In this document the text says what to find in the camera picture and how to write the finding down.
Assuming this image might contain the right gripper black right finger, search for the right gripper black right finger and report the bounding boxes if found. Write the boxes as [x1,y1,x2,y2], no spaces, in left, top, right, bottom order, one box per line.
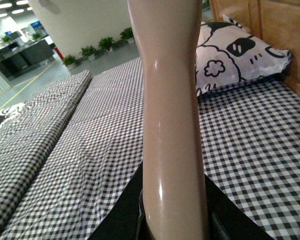
[204,175,272,240]

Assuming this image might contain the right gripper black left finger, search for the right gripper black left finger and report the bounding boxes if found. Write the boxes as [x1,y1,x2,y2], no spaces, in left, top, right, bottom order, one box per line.
[89,163,150,240]

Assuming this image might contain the beige handled brush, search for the beige handled brush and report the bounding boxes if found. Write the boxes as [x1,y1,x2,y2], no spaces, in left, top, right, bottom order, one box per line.
[128,0,210,240]

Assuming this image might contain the black white checkered bedsheet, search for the black white checkered bedsheet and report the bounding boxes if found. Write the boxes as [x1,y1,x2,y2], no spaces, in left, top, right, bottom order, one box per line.
[0,58,300,240]

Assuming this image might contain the folded checkered blanket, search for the folded checkered blanket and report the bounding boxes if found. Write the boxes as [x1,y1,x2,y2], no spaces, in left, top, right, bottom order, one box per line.
[0,70,92,232]

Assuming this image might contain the black white cartoon pillow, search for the black white cartoon pillow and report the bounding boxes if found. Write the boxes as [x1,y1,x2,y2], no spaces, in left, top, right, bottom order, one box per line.
[195,20,292,96]

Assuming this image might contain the potted green plant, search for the potted green plant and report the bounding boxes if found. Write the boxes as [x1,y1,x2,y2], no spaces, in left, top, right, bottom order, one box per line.
[120,27,135,44]
[62,54,78,70]
[80,45,97,61]
[98,36,114,52]

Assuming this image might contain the dark reception desk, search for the dark reception desk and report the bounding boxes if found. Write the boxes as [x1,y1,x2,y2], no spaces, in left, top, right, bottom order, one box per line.
[0,39,54,78]

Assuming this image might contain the white round pillar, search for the white round pillar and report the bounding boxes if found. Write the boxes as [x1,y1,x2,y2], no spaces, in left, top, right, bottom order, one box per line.
[28,0,131,57]

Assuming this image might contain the wooden bed frame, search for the wooden bed frame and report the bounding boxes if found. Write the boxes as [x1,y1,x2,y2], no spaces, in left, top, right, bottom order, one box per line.
[209,0,300,96]

